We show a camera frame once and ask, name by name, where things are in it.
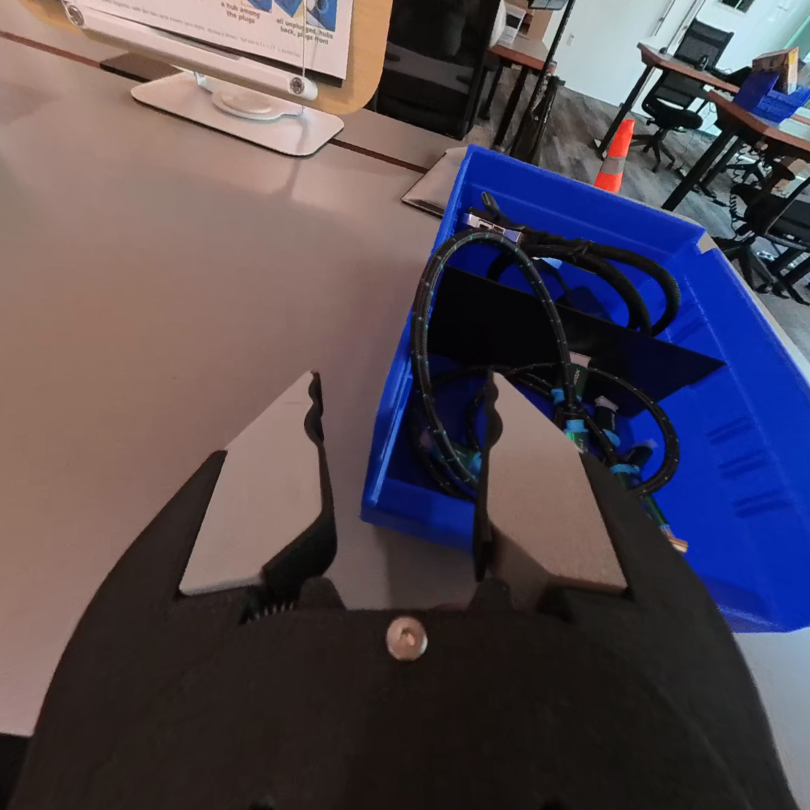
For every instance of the black office chair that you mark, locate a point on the black office chair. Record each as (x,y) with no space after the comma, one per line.
(436,38)

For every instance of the blue plastic bin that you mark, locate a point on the blue plastic bin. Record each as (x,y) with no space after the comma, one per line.
(747,379)

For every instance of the dark blurred equipment stands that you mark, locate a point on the dark blurred equipment stands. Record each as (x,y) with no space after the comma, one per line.
(538,120)

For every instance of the black bin divider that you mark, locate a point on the black bin divider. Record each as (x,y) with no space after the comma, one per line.
(506,323)

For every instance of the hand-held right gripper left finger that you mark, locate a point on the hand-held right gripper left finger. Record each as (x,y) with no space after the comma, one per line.
(266,506)

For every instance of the orange traffic cone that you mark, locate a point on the orange traffic cone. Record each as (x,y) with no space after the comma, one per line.
(617,158)

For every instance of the small printed carton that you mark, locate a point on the small printed carton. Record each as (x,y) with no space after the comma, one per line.
(775,66)

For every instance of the small blue parts bin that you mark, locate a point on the small blue parts bin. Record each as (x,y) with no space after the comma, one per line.
(784,104)

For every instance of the white sign stand base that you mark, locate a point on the white sign stand base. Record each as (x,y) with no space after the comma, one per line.
(190,104)

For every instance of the long wooden office desk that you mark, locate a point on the long wooden office desk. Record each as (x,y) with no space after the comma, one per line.
(759,130)

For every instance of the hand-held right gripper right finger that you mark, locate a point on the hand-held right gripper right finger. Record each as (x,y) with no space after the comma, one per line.
(544,506)

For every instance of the printed instruction sheet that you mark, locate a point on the printed instruction sheet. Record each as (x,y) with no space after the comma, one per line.
(209,25)

